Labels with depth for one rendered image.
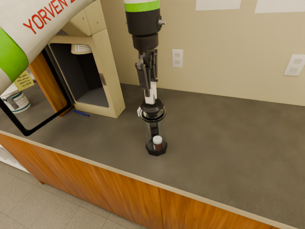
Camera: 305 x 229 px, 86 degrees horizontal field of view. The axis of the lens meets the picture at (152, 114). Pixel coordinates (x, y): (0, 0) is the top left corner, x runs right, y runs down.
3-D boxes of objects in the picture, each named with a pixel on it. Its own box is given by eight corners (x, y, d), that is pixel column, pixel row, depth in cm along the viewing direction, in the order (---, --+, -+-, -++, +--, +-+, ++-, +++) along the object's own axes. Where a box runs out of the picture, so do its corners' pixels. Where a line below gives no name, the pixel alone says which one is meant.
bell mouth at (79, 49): (86, 42, 96) (82, 32, 93) (111, 43, 90) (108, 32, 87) (63, 53, 84) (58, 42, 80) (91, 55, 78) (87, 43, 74)
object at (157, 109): (146, 101, 69) (144, 87, 65) (166, 104, 66) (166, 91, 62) (136, 114, 63) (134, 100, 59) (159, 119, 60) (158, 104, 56)
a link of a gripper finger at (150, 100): (152, 87, 56) (151, 87, 56) (153, 103, 60) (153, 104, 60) (144, 85, 57) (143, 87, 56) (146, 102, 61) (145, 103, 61)
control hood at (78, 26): (39, 34, 80) (27, 10, 74) (92, 34, 69) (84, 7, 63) (17, 41, 72) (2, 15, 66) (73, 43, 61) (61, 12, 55)
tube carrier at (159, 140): (150, 136, 84) (145, 102, 71) (170, 140, 81) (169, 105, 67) (141, 152, 76) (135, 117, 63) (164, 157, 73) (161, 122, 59)
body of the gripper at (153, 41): (151, 37, 43) (154, 70, 48) (161, 28, 48) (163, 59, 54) (126, 36, 45) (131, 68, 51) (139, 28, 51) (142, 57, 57)
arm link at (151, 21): (131, 6, 48) (115, 12, 42) (170, 5, 44) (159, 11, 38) (135, 29, 52) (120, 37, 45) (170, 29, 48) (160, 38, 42)
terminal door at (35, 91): (72, 105, 105) (40, 39, 80) (26, 137, 85) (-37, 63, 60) (71, 105, 105) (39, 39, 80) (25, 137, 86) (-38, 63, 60)
